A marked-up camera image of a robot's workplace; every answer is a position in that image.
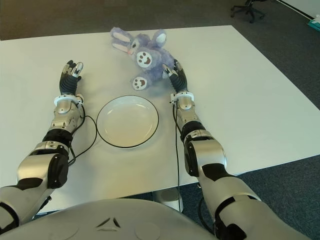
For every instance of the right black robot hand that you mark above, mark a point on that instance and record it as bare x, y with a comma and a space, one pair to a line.
180, 82

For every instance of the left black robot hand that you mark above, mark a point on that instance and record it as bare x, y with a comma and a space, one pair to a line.
68, 83

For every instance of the purple plush bunny doll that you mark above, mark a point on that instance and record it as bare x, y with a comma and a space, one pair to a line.
156, 63

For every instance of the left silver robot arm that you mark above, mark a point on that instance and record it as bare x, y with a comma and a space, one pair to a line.
35, 165

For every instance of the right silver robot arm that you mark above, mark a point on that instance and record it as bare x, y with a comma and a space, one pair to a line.
212, 152

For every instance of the white plate with black rim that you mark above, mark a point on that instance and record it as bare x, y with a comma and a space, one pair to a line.
127, 122

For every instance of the black office chair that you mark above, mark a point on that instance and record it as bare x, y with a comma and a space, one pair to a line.
250, 10

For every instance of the silver robot torso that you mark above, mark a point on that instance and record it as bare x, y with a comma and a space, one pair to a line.
100, 220

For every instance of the teal box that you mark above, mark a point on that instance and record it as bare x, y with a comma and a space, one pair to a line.
315, 23

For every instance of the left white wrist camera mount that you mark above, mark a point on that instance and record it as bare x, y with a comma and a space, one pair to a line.
57, 100

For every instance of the silver table pedestal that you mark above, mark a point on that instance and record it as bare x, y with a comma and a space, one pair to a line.
167, 197

